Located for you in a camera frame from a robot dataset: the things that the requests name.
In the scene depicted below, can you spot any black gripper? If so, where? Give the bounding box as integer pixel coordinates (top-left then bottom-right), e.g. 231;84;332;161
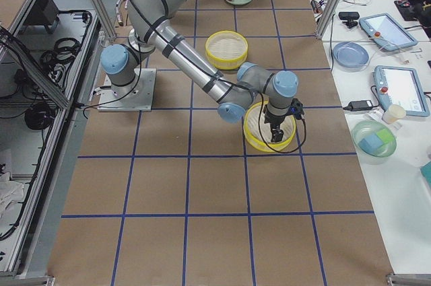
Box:
263;106;292;143

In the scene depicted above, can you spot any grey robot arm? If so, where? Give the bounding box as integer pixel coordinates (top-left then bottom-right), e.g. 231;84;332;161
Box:
101;0;304;142

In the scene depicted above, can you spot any black power adapter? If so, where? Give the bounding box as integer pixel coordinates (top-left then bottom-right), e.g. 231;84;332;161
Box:
343;100;378;112

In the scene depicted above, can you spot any blue sponge block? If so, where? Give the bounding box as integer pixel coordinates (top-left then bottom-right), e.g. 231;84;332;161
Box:
358;133;383;155

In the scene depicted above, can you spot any green glass bowl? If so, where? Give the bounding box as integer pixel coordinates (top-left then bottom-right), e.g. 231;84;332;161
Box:
351;120;397;165

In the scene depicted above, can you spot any blue plate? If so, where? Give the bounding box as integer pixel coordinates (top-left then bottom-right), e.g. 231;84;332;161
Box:
333;42;370;71

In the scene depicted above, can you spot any green sponge block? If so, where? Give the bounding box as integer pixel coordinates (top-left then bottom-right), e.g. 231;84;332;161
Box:
376;128;395;145

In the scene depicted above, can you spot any black webcam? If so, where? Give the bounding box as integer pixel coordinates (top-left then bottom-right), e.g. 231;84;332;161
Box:
338;11;360;29

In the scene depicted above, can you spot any paper cup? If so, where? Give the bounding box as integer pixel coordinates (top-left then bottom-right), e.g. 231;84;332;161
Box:
382;104;406;124

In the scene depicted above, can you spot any lower teach pendant tablet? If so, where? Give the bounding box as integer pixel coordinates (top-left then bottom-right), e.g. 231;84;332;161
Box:
373;65;430;117

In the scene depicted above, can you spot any teach pendant tablet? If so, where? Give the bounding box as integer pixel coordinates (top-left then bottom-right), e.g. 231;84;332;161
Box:
358;13;418;51
373;65;430;117

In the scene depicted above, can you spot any upper teach pendant tablet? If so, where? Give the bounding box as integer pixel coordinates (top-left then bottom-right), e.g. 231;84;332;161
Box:
358;13;418;51

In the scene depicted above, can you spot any white crumpled cloth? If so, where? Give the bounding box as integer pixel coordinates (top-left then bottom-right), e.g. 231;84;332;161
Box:
0;149;26;219

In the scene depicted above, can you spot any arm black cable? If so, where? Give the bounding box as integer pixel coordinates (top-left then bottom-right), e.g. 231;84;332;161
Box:
126;0;308;154

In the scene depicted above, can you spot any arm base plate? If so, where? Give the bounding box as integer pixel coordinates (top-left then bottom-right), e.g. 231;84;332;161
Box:
97;68;157;112

